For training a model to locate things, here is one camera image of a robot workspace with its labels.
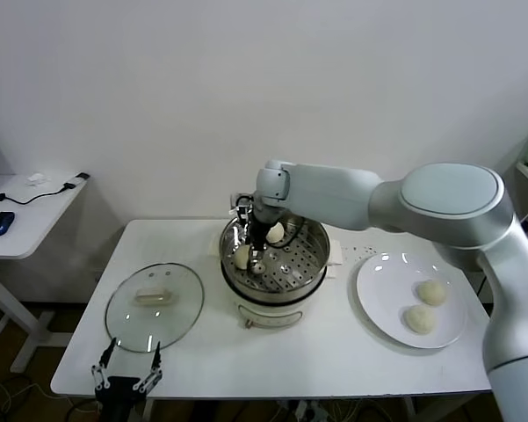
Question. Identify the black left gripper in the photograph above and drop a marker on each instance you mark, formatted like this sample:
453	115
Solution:
118	395

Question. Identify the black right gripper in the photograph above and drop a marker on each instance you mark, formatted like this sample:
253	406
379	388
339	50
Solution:
258	233

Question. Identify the white steamed baozi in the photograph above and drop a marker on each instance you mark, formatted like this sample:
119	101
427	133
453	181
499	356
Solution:
419	318
431	292
276	235
242	258

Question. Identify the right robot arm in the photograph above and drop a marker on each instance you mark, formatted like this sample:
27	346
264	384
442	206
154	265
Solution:
334	193

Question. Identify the perforated steel steamer basket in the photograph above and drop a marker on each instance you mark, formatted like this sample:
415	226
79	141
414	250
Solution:
298	277

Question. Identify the cream electric cooking pot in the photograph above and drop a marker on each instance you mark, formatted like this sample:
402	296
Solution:
272	314

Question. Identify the white round plate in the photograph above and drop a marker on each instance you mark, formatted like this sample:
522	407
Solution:
378	285

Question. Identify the white power strip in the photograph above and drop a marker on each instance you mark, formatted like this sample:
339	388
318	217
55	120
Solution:
309	413

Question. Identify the white side desk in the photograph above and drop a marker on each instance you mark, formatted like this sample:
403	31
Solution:
35	220

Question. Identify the blue computer mouse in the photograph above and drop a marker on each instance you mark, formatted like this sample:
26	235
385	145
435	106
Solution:
0	223

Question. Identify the small white object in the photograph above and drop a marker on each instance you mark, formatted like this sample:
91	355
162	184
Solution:
37	179

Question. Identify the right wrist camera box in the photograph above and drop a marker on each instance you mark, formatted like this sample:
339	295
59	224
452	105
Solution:
242	206

